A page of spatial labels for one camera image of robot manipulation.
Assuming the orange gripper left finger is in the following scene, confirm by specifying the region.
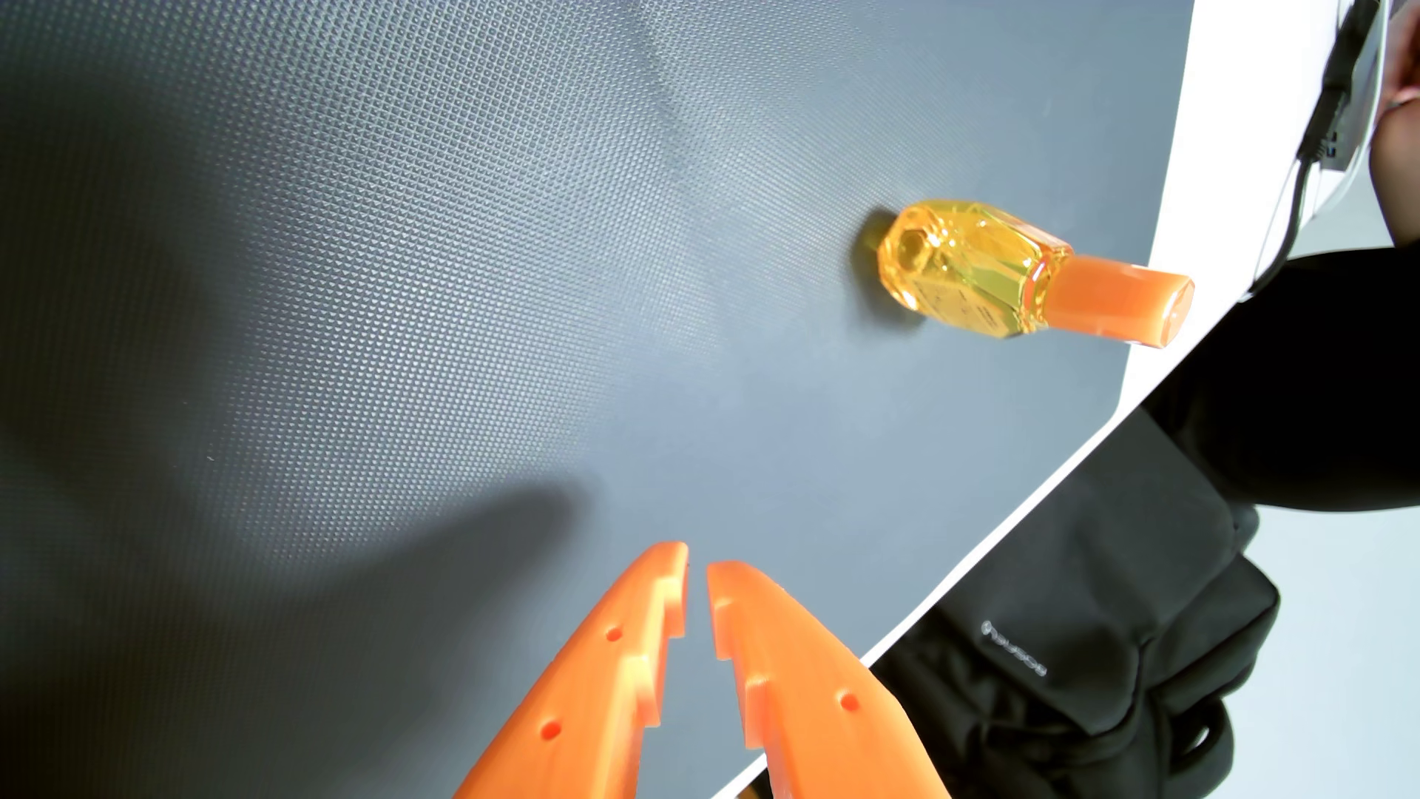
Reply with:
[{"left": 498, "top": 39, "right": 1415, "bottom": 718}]
[{"left": 453, "top": 542, "right": 692, "bottom": 799}]

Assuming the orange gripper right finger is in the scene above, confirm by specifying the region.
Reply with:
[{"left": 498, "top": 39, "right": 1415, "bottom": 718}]
[{"left": 706, "top": 559, "right": 952, "bottom": 799}]

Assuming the yellow eyedrops bottle orange cap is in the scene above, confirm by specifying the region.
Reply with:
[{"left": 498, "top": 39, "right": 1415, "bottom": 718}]
[{"left": 876, "top": 200, "right": 1196, "bottom": 350}]

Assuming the person's hand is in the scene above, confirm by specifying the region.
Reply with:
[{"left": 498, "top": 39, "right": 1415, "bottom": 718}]
[{"left": 1369, "top": 0, "right": 1420, "bottom": 248}]

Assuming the black fabric bag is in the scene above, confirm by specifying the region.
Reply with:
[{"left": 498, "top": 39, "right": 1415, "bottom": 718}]
[{"left": 870, "top": 405, "right": 1282, "bottom": 799}]

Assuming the dark grey textured mat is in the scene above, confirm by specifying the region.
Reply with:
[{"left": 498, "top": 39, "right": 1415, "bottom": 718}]
[{"left": 0, "top": 0, "right": 1196, "bottom": 799}]

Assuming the white device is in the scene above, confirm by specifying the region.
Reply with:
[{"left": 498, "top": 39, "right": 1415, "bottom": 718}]
[{"left": 1292, "top": 0, "right": 1390, "bottom": 218}]

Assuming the black cable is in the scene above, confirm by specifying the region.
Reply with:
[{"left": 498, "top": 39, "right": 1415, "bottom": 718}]
[{"left": 1248, "top": 0, "right": 1382, "bottom": 297}]

